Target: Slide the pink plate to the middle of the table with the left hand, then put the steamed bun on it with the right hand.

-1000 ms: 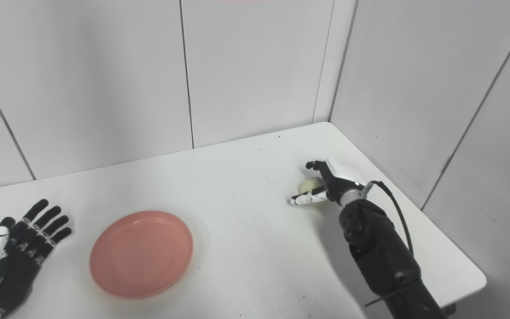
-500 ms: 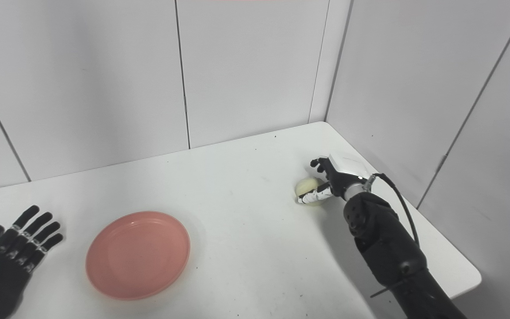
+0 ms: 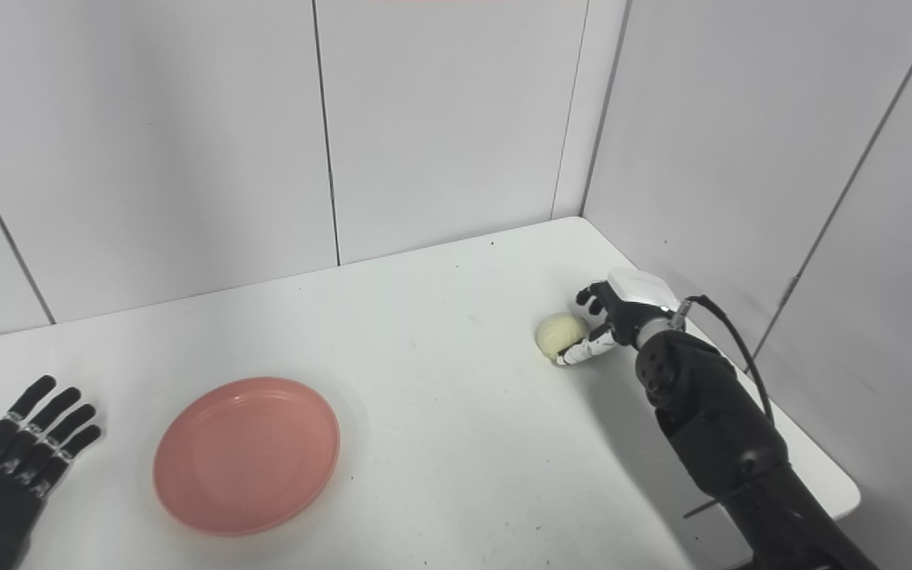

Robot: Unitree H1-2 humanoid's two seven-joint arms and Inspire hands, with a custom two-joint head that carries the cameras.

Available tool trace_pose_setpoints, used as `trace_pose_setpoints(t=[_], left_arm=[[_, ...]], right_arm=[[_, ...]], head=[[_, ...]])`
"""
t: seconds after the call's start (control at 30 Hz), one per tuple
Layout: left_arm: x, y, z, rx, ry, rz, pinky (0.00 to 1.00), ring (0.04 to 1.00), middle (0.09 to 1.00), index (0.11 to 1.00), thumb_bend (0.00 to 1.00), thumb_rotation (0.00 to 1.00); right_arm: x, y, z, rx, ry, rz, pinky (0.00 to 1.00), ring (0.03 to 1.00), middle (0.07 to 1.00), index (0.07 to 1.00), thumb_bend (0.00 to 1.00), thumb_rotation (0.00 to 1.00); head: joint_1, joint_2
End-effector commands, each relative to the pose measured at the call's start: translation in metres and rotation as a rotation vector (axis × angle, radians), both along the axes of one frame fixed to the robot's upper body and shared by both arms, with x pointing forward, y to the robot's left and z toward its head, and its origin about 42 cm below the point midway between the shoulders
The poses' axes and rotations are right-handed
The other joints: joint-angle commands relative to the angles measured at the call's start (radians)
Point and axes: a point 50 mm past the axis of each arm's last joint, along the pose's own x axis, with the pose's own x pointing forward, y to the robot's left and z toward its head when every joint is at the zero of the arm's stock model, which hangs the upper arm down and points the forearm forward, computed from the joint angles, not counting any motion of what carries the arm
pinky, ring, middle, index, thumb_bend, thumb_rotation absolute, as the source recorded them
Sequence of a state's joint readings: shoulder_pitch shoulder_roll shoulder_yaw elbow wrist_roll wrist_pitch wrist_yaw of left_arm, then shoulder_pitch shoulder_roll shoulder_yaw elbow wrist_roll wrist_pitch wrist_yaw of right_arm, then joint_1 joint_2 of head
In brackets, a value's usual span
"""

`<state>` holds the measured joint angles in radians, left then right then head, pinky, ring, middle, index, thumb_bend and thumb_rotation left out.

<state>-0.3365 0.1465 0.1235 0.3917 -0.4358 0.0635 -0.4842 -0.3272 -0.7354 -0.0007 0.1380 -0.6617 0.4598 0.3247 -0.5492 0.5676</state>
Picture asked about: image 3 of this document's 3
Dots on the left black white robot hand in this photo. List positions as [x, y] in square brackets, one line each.
[5, 483]

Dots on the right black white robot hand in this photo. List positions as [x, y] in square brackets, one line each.
[630, 305]

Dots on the white steamed bun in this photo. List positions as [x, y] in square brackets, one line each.
[559, 334]

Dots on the pink round plate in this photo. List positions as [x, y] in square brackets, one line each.
[246, 457]

